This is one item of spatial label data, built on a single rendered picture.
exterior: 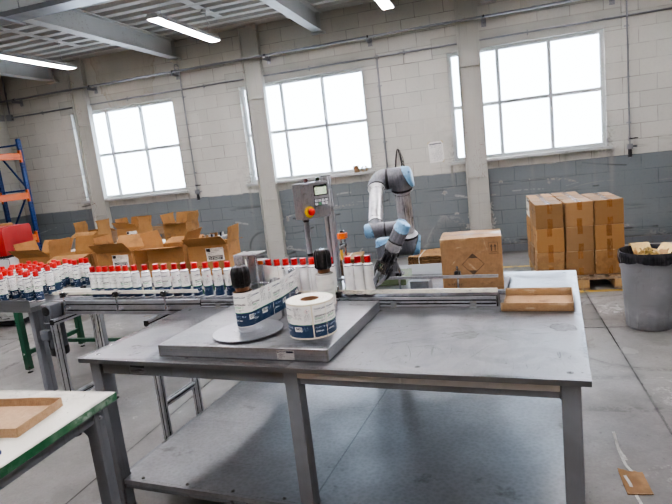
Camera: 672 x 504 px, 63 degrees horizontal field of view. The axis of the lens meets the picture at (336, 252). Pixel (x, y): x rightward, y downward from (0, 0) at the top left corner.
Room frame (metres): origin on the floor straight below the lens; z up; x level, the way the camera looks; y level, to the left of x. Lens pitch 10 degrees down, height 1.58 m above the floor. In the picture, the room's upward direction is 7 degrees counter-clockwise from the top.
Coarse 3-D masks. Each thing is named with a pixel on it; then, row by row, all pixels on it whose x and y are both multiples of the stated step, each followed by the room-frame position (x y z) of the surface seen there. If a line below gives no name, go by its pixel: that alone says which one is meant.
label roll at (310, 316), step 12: (288, 300) 2.22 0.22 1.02; (300, 300) 2.20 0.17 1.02; (312, 300) 2.17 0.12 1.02; (324, 300) 2.15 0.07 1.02; (288, 312) 2.17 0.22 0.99; (300, 312) 2.12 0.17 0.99; (312, 312) 2.11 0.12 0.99; (324, 312) 2.13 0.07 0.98; (288, 324) 2.20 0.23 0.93; (300, 324) 2.12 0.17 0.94; (312, 324) 2.11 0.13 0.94; (324, 324) 2.13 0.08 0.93; (336, 324) 2.20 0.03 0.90; (300, 336) 2.13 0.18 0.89; (312, 336) 2.11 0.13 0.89; (324, 336) 2.13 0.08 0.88
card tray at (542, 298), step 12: (516, 288) 2.57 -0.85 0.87; (528, 288) 2.55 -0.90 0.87; (540, 288) 2.53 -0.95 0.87; (552, 288) 2.51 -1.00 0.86; (564, 288) 2.49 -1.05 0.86; (504, 300) 2.51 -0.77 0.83; (516, 300) 2.48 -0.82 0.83; (528, 300) 2.46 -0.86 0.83; (540, 300) 2.44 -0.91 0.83; (552, 300) 2.42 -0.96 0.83; (564, 300) 2.40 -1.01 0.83
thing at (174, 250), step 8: (152, 232) 4.71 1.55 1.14; (192, 232) 4.53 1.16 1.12; (144, 240) 4.56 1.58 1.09; (152, 240) 4.66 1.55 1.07; (160, 240) 4.76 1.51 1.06; (168, 240) 4.82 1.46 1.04; (176, 240) 4.79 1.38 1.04; (152, 248) 4.43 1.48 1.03; (160, 248) 4.34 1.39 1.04; (168, 248) 4.47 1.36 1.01; (176, 248) 4.45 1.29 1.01; (184, 248) 4.46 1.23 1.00; (152, 256) 4.51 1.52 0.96; (160, 256) 4.50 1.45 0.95; (168, 256) 4.48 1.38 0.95; (176, 256) 4.46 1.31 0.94; (184, 256) 4.44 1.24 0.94; (160, 264) 4.50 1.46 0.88; (168, 264) 4.48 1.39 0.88
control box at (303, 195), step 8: (296, 184) 2.87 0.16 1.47; (304, 184) 2.85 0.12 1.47; (312, 184) 2.87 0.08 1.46; (296, 192) 2.88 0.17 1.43; (304, 192) 2.84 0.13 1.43; (312, 192) 2.87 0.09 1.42; (328, 192) 2.92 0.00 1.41; (296, 200) 2.89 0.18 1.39; (304, 200) 2.84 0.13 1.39; (312, 200) 2.86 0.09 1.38; (296, 208) 2.90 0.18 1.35; (304, 208) 2.84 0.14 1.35; (320, 208) 2.89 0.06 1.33; (328, 208) 2.91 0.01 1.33; (296, 216) 2.91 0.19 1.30; (304, 216) 2.84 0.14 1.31; (312, 216) 2.86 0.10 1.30; (320, 216) 2.89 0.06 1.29
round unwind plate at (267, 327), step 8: (264, 320) 2.43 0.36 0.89; (272, 320) 2.41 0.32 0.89; (224, 328) 2.37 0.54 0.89; (232, 328) 2.36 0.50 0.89; (264, 328) 2.30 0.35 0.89; (272, 328) 2.29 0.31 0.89; (280, 328) 2.28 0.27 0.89; (216, 336) 2.27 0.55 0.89; (224, 336) 2.25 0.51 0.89; (232, 336) 2.24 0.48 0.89; (240, 336) 2.23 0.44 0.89; (248, 336) 2.21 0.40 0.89; (256, 336) 2.20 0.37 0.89; (264, 336) 2.19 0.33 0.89
